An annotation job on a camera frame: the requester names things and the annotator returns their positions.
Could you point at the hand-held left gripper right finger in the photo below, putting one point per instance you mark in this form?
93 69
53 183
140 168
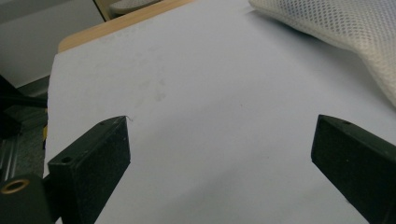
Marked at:
358 161

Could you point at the white cloth with print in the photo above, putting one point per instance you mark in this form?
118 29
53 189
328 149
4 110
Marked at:
342 25

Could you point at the black metal frame leg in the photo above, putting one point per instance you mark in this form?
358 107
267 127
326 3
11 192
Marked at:
12 96

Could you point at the yellow and black tape marker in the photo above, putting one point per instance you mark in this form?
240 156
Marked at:
45 137

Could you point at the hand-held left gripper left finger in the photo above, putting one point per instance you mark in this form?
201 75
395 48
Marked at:
90 161

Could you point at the white foam board mat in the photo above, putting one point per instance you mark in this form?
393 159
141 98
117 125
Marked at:
202 93

